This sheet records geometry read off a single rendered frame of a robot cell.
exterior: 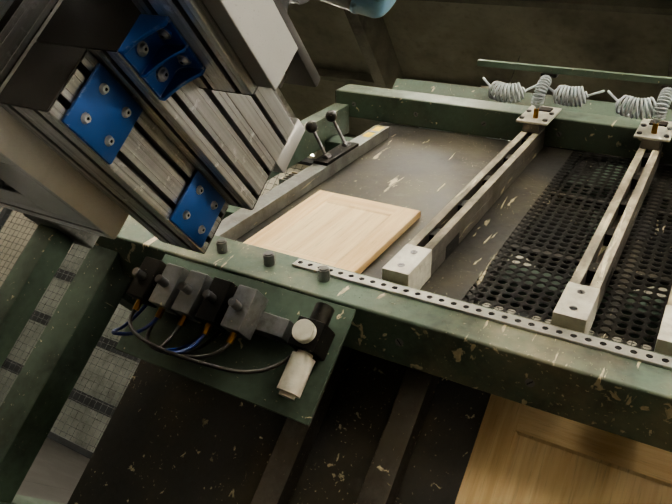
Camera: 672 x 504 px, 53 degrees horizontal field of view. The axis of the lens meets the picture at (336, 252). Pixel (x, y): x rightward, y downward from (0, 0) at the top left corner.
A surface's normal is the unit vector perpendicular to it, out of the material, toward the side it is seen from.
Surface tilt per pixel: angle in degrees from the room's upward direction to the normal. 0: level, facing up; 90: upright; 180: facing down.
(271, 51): 90
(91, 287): 90
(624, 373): 53
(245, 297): 90
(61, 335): 90
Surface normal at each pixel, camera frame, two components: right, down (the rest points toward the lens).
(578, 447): -0.33, -0.44
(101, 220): 0.87, 0.22
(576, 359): -0.03, -0.88
